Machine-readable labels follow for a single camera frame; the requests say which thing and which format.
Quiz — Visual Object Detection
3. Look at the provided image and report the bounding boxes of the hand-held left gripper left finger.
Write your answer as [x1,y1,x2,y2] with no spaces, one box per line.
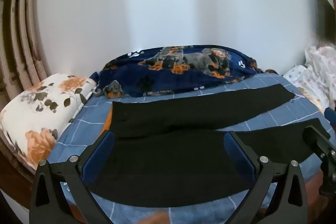
[29,130,116,224]

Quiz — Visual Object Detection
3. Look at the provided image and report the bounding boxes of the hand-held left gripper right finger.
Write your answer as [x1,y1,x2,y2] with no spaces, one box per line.
[223,131,309,224]

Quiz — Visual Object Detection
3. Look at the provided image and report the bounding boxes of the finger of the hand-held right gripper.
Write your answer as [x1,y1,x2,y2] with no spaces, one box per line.
[303,125,336,161]
[325,107,336,132]

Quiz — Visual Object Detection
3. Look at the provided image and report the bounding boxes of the black pants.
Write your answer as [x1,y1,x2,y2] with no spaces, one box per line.
[88,84,330,207]

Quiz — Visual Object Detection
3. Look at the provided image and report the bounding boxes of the blue checked bed sheet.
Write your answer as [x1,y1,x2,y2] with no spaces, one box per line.
[47,73,336,224]

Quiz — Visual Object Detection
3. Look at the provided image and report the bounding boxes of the orange cloth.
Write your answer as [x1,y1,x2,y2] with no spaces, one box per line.
[104,109,114,132]

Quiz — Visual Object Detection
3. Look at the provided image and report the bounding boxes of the white dotted cloth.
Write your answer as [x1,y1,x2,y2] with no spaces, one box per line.
[282,43,336,114]

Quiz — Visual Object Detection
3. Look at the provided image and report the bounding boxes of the white floral pillow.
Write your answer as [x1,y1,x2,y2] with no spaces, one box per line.
[0,73,96,169]

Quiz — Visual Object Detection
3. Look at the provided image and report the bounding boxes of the navy dog-print blanket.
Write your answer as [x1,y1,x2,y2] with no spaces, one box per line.
[91,45,279,98]

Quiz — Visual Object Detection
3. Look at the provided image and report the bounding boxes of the beige pleated curtain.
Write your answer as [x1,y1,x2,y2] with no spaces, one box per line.
[0,0,49,109]

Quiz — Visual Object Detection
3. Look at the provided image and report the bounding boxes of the brown wooden bed frame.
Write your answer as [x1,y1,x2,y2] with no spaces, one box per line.
[0,132,34,211]

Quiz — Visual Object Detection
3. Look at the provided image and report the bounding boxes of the dark wall panel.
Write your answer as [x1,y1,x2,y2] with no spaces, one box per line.
[312,0,336,42]

